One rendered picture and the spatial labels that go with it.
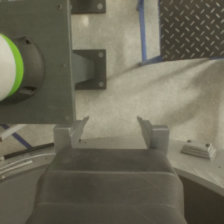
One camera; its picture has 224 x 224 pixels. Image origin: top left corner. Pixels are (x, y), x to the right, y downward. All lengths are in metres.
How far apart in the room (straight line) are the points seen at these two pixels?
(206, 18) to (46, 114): 0.66
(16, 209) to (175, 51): 0.81
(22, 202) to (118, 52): 1.07
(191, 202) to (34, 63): 0.51
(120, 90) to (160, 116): 0.40
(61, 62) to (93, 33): 0.96
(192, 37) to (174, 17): 0.10
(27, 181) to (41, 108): 0.31
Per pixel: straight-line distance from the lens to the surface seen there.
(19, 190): 0.64
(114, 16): 1.32
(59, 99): 0.37
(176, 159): 0.67
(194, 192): 0.51
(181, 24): 0.73
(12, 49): 0.30
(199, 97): 1.44
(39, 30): 0.38
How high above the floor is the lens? 1.26
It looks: 76 degrees down
